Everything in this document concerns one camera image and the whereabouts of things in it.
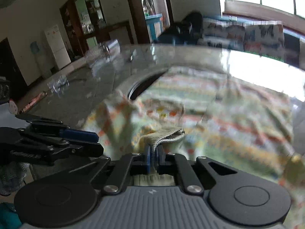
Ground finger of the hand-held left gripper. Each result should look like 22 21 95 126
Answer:
21 129 104 158
15 114 99 143

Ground clear plastic food container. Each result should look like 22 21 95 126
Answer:
84 39 121 68

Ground hanging clothes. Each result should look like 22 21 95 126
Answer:
143 0 155 16

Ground dark wooden door frame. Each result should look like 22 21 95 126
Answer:
124 0 174 44

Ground black bag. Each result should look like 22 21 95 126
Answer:
164 11 204 44

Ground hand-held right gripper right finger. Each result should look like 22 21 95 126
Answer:
156 145 239 195

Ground wide butterfly print pillow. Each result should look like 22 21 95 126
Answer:
201 18 246 49

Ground patterned wrapped roll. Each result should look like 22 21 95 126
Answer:
20 91 49 114

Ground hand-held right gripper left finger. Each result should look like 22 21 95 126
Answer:
68 144 153 195

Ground person's left hand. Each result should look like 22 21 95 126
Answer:
0 163 30 196

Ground colourful striped towel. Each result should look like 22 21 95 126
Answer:
82 67 305 229

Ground white refrigerator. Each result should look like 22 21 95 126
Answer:
44 24 72 69

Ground light blue cabinet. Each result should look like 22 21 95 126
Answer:
145 14 164 40

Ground white water dispenser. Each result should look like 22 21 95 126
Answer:
30 41 51 79

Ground crumpled clear plastic wrap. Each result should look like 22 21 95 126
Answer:
48 74 69 92

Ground blue corner sofa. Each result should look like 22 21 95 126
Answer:
152 14 305 65

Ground round black built-in hotplate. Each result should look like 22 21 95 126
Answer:
114 68 169 101

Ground dark wooden display cabinet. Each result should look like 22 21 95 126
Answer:
59 0 113 50

